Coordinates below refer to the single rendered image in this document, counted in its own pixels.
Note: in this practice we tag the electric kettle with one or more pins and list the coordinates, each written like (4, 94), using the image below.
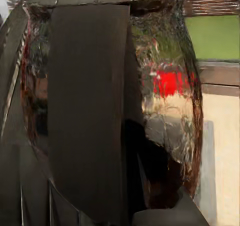
(71, 73)

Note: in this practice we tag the fixed window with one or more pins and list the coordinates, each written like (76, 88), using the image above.
(214, 29)

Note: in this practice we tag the countertop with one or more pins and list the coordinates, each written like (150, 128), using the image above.
(224, 112)

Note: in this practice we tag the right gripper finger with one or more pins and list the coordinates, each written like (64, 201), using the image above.
(174, 206)

